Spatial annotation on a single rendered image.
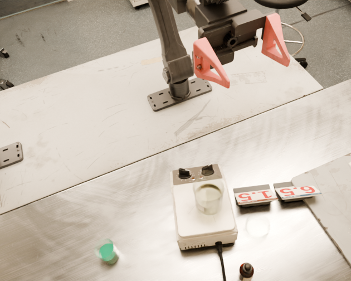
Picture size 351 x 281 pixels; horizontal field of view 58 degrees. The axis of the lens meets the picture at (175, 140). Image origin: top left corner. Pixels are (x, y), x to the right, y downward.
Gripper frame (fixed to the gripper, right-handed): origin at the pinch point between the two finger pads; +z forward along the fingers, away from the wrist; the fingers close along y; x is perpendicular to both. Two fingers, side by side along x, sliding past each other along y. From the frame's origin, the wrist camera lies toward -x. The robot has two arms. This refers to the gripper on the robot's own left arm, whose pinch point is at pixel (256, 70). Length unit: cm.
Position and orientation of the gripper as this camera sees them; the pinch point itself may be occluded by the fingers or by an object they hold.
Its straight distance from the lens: 48.5
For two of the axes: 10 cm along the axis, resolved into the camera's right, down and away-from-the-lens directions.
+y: 9.2, -3.6, 1.4
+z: 3.7, 7.4, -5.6
